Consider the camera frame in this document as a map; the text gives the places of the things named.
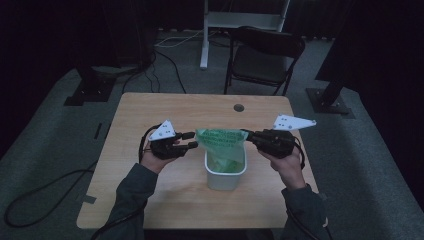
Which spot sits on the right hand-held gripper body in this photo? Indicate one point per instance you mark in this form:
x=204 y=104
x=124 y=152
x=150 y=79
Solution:
x=276 y=143

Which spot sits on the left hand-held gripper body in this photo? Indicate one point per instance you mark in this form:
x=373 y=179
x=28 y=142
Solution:
x=166 y=148

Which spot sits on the green plastic trash bag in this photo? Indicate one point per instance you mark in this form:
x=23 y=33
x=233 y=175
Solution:
x=223 y=146

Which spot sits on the white plastic trash bin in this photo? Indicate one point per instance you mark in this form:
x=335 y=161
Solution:
x=225 y=181

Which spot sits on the person's left hand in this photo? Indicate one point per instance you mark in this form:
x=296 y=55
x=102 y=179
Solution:
x=153 y=163

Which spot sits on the person's right hand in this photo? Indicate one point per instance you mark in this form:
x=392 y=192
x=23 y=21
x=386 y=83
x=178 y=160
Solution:
x=290 y=170

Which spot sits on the round table grommet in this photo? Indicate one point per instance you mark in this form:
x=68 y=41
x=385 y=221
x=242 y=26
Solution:
x=238 y=107

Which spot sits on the black floor tape strip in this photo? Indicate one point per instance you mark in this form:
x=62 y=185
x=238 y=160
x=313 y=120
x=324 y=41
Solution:
x=97 y=131
x=108 y=130

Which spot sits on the black folding chair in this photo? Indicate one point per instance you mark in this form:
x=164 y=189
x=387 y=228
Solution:
x=263 y=63

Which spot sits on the grey tape piece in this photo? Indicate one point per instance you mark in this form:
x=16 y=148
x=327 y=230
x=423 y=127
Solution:
x=89 y=199

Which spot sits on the black stand with base plate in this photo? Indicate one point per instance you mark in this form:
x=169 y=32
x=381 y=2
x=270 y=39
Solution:
x=88 y=91
x=328 y=101

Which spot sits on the white metal stand frame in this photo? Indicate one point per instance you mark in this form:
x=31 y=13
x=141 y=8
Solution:
x=233 y=20

